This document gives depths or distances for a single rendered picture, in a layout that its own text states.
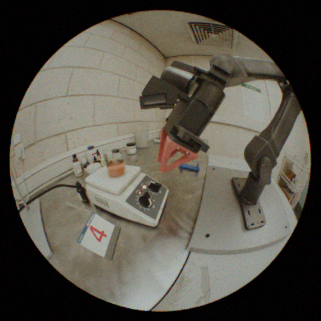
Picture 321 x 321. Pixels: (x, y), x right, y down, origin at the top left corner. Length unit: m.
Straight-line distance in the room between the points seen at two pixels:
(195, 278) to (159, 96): 0.31
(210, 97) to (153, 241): 0.28
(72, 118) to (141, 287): 0.74
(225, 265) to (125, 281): 0.18
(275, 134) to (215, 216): 0.21
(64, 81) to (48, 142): 0.37
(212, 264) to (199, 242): 0.07
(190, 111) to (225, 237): 0.23
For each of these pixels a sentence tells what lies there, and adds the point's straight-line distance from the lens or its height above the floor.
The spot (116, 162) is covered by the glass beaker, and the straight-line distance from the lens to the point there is 0.22.
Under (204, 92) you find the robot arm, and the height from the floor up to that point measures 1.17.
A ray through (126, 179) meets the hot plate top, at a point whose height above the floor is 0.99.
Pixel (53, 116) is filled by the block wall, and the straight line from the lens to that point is 0.67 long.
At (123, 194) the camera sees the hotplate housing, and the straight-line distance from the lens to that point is 0.22.
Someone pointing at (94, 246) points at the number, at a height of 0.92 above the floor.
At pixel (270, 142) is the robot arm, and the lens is 0.23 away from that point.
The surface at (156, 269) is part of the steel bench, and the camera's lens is 0.21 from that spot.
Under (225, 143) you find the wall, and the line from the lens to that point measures 1.62.
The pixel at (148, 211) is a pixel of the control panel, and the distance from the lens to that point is 0.22.
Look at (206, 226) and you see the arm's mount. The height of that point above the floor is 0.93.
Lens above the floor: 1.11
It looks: 21 degrees down
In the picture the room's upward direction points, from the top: straight up
